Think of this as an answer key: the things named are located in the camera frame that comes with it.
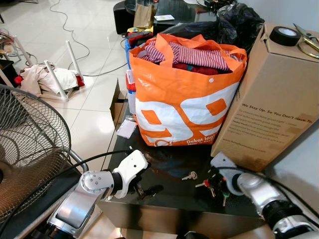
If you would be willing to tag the white card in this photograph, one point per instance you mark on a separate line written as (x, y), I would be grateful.
(126, 129)

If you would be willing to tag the orange and white shopping bag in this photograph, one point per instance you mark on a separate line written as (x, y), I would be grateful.
(169, 99)

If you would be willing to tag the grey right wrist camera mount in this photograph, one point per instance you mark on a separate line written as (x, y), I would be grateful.
(223, 163)

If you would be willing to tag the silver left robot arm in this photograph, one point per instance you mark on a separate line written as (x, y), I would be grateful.
(79, 199)

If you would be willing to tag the key with green cap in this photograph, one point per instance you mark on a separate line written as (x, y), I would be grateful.
(225, 195)

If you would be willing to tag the beige crumpled cloth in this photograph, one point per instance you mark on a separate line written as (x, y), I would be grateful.
(37, 79)

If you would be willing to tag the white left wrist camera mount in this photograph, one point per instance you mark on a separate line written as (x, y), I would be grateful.
(132, 164)

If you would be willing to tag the white tube rack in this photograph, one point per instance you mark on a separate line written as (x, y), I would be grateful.
(56, 82)

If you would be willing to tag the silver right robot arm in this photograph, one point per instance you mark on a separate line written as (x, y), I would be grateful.
(264, 196)

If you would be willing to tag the brown paper bag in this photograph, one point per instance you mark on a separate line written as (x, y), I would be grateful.
(143, 17)

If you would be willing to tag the small open cardboard box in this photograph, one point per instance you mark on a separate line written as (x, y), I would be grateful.
(118, 107)

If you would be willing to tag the red white striped clothes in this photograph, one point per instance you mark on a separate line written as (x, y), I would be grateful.
(199, 56)

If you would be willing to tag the black cabinet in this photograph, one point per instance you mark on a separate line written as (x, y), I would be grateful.
(122, 17)

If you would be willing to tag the small white paper sheet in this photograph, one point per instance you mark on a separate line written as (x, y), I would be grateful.
(164, 18)

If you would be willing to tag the single silver key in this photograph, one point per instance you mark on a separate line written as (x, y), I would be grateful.
(190, 175)

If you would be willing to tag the key bunch with red caps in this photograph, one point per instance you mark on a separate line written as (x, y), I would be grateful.
(204, 183)

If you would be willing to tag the black tape roll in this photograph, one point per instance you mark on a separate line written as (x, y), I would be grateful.
(277, 40)

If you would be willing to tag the tall brown cardboard box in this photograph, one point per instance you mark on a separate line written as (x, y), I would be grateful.
(271, 99)

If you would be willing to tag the black plastic rubbish bag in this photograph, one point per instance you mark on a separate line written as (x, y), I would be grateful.
(240, 22)

